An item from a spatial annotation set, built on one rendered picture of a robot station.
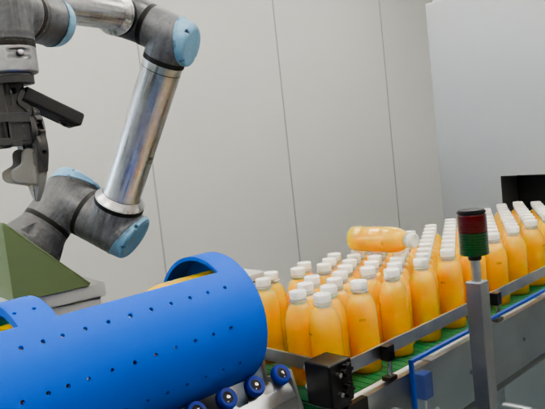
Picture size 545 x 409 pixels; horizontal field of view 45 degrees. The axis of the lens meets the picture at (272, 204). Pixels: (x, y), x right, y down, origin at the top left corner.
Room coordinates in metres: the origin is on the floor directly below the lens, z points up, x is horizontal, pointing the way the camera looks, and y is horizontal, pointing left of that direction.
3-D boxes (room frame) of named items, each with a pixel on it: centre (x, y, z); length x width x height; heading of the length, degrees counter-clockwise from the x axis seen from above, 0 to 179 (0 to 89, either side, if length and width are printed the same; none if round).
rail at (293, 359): (1.47, 0.04, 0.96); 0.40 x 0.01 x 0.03; 43
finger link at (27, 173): (1.10, 0.40, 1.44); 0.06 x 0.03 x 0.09; 133
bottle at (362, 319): (1.49, -0.18, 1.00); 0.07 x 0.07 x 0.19
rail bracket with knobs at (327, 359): (1.30, -0.08, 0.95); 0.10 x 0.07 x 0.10; 43
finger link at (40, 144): (1.11, 0.39, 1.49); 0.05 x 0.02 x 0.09; 43
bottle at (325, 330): (1.40, -0.09, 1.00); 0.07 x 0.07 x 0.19
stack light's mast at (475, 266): (1.42, -0.43, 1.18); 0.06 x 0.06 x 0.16
